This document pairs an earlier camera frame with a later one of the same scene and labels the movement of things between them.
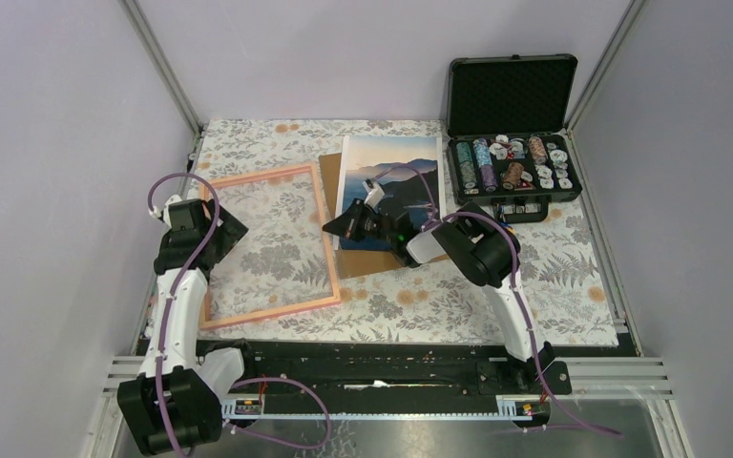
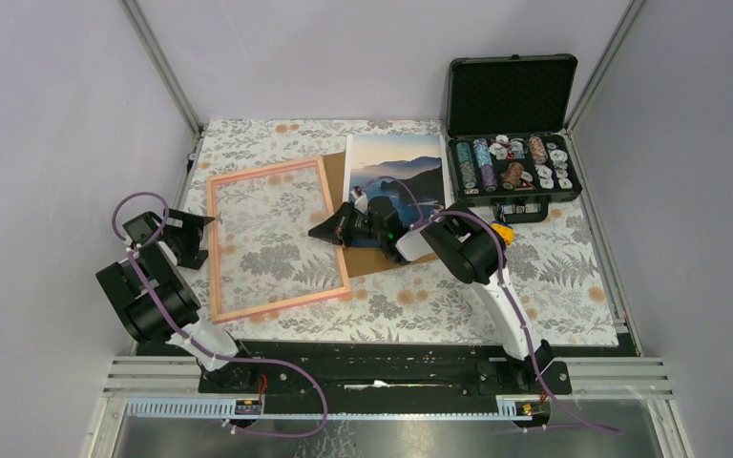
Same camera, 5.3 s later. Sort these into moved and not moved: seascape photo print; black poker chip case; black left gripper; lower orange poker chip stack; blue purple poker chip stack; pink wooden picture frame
Moved: black left gripper; pink wooden picture frame
Not moved: black poker chip case; blue purple poker chip stack; seascape photo print; lower orange poker chip stack
